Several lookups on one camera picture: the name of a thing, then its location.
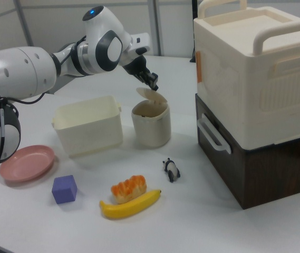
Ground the dark brown drawer box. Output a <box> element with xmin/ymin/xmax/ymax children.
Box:
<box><xmin>195</xmin><ymin>93</ymin><xmax>300</xmax><ymax>210</ymax></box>

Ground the yellow toy banana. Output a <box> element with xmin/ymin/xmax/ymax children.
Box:
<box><xmin>99</xmin><ymin>189</ymin><xmax>162</xmax><ymax>219</ymax></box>

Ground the purple cube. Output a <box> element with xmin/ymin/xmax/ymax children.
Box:
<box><xmin>51</xmin><ymin>174</ymin><xmax>78</xmax><ymax>205</ymax></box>

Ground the toy bread with orange glaze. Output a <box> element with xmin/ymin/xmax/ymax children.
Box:
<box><xmin>110</xmin><ymin>175</ymin><xmax>148</xmax><ymax>205</ymax></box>

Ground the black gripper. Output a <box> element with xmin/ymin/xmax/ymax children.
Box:
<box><xmin>122</xmin><ymin>48</ymin><xmax>159</xmax><ymax>92</ymax></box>

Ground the cream plastic drawer cabinet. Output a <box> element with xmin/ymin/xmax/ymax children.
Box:
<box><xmin>193</xmin><ymin>0</ymin><xmax>300</xmax><ymax>150</ymax></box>

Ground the cream open storage box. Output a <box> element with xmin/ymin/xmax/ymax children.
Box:
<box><xmin>51</xmin><ymin>95</ymin><xmax>124</xmax><ymax>159</ymax></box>

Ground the pink plastic plate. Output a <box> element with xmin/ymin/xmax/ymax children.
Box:
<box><xmin>0</xmin><ymin>144</ymin><xmax>55</xmax><ymax>182</ymax></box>

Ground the small panda figurine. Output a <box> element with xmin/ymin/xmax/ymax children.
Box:
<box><xmin>162</xmin><ymin>157</ymin><xmax>181</xmax><ymax>183</ymax></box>

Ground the black camera stand pole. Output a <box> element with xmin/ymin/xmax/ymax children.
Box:
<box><xmin>191</xmin><ymin>0</ymin><xmax>198</xmax><ymax>63</ymax></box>

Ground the cream lidded trash can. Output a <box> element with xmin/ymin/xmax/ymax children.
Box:
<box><xmin>131</xmin><ymin>87</ymin><xmax>172</xmax><ymax>148</ymax></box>

